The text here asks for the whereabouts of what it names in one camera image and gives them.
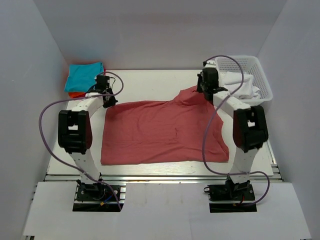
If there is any folded orange t-shirt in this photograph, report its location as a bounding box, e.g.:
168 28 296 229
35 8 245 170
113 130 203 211
68 92 86 99

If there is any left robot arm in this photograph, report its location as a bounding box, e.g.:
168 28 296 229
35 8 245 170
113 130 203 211
58 72 118 200

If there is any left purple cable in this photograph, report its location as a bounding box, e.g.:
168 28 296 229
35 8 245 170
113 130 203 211
39 71 124 212

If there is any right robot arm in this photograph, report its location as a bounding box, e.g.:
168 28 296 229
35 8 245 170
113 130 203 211
196 67 269 200

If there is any salmon pink t-shirt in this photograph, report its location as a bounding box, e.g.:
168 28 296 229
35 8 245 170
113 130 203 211
100 86 229 166

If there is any white plastic basket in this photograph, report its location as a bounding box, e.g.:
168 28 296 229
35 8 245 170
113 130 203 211
214 55 273 106

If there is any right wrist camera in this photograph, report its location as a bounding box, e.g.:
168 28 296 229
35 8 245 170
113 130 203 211
202 59 217 68

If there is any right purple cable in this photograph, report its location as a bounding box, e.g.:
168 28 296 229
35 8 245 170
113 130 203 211
201 55 271 207

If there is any folded teal t-shirt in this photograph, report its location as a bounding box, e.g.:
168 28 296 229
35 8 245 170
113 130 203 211
64 62 104 93

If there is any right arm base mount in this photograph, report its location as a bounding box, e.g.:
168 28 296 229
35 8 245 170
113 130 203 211
203 179 257 213

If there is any white t-shirt in basket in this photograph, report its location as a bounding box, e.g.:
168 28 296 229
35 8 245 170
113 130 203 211
221 71 261 100

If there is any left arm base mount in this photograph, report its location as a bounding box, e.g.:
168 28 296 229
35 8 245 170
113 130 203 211
72 180 126 213

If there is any purple cable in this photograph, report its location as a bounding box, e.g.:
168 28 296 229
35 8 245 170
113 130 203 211
39 71 124 212
201 55 271 207

